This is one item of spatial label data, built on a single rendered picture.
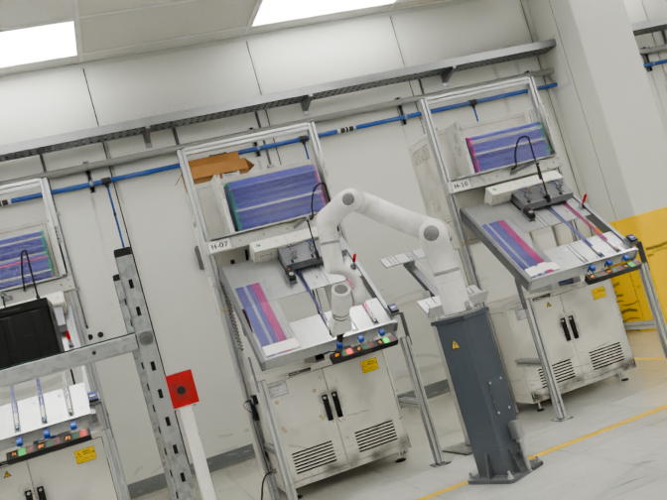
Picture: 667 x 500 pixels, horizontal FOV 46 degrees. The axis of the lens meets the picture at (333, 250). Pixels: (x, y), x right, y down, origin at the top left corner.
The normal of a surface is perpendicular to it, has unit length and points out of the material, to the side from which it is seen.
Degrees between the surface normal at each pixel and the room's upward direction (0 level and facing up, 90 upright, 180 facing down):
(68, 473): 90
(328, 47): 90
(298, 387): 90
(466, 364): 90
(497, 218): 45
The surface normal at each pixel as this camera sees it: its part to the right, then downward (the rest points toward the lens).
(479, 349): 0.65, -0.23
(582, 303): 0.27, -0.14
